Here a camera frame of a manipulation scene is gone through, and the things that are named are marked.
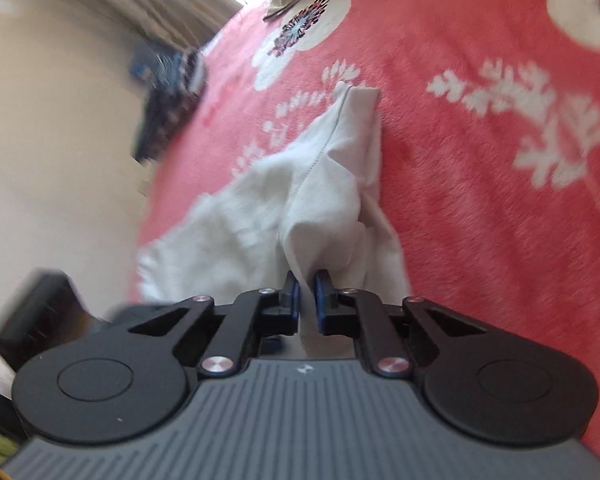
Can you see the pink floral blanket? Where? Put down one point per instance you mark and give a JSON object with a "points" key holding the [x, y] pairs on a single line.
{"points": [[480, 260]]}

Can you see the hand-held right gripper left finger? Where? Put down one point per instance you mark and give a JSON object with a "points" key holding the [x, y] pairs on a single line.
{"points": [[291, 305]]}

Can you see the stack of folded clothes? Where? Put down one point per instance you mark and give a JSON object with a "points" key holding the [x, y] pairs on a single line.
{"points": [[165, 115], [155, 67]]}

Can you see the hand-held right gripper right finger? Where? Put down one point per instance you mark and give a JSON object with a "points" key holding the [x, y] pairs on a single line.
{"points": [[322, 305]]}

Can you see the white shirt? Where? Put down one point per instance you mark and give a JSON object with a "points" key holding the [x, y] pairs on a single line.
{"points": [[305, 200]]}

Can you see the beige curtain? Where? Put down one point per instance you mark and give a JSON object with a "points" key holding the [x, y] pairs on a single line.
{"points": [[155, 5]]}

